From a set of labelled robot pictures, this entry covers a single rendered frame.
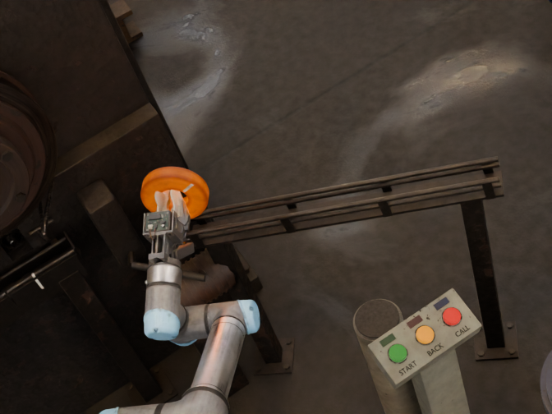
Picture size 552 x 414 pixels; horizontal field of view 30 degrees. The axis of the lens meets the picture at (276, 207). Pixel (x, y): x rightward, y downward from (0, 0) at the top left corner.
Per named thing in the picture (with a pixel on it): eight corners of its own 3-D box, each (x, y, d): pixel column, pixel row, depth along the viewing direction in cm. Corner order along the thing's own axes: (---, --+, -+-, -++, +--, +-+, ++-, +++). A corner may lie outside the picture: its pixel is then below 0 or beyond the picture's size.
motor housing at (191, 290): (201, 378, 308) (140, 278, 268) (262, 338, 312) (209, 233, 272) (221, 407, 300) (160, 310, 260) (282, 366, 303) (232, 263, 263)
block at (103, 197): (108, 246, 275) (72, 190, 257) (133, 230, 276) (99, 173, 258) (123, 270, 268) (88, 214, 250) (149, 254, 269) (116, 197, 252)
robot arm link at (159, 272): (186, 291, 222) (151, 294, 224) (186, 271, 223) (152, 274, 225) (173, 279, 215) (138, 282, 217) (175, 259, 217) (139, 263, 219)
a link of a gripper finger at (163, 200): (163, 173, 227) (162, 211, 223) (173, 185, 232) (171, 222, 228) (150, 175, 227) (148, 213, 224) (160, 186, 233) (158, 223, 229)
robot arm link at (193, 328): (217, 345, 228) (201, 330, 218) (169, 350, 230) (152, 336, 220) (216, 311, 231) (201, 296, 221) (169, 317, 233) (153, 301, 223)
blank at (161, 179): (183, 219, 242) (181, 230, 240) (129, 189, 235) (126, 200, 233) (223, 187, 232) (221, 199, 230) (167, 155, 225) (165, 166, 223)
